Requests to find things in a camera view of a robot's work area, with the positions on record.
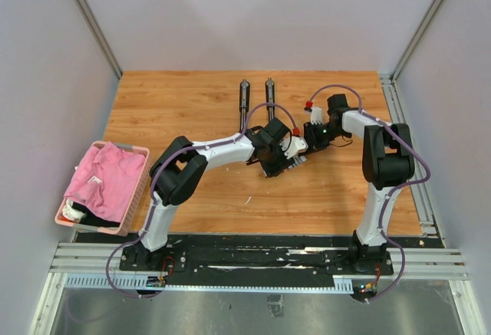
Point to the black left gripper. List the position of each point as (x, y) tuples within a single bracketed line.
[(272, 170)]

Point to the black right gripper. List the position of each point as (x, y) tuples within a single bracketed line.
[(314, 145)]

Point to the small white staple tray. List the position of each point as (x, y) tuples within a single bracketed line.
[(300, 160)]

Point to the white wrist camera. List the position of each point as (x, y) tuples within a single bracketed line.
[(293, 145), (316, 115)]

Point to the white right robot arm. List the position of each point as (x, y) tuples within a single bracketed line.
[(386, 165)]

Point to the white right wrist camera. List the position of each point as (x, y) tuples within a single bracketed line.
[(316, 115)]

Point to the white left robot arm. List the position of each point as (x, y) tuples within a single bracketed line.
[(177, 173)]

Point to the pink cloth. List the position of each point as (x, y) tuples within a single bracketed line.
[(105, 180)]

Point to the pink plastic basket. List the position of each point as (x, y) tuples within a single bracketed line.
[(74, 215)]

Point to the black stapler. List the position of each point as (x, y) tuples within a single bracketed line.
[(270, 97), (244, 99)]

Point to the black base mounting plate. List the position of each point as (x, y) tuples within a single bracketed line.
[(268, 261)]

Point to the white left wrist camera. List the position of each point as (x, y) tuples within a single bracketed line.
[(293, 145)]

